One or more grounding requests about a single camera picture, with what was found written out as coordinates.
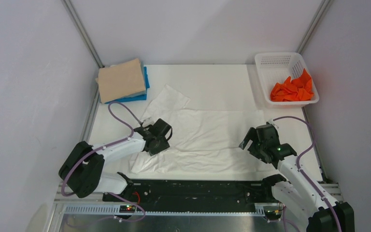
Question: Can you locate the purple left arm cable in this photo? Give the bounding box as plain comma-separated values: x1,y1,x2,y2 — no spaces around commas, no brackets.
60,101,146,221

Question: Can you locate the aluminium frame rail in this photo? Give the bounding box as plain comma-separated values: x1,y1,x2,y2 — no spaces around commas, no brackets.
61,0,104,68

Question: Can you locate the left circuit board with leds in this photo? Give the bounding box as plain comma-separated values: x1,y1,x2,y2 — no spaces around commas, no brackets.
119,205,137,214

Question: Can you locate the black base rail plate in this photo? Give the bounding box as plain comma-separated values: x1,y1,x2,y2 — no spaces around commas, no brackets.
120,174,286,214

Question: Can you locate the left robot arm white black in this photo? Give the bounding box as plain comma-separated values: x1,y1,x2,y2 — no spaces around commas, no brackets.
58,118,172,201

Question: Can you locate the white t shirt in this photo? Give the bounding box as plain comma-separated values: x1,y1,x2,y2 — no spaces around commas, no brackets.
129,85,274,174

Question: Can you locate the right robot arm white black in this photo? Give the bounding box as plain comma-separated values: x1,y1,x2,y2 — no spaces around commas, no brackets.
239,124,356,232

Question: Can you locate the beige folded t shirt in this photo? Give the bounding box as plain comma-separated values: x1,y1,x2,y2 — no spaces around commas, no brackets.
96,58,145,103

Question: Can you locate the blue folded t shirt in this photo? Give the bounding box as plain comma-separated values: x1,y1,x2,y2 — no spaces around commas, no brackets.
106,65,150,103

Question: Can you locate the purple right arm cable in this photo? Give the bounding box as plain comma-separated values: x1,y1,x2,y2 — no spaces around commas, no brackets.
272,116,343,232

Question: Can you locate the right circuit board with leds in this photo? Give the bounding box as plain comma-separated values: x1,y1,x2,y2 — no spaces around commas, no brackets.
264,210,283,223

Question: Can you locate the orange t shirt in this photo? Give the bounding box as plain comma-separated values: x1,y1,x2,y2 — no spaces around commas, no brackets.
270,69,314,102

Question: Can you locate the white toothed cable strip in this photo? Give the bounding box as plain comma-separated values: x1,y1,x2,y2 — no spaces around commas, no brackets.
64,204,265,217

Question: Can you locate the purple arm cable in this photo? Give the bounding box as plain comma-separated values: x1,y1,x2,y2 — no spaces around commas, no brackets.
272,116,343,232
60,101,146,221

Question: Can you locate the white plastic basket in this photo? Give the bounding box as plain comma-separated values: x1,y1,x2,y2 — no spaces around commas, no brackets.
255,52,319,108

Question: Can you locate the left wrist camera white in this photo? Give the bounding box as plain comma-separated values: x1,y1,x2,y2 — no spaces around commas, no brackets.
141,117,154,127

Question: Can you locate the circuit board with leds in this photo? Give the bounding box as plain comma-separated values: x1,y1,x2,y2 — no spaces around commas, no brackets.
119,205,137,214
264,210,283,223

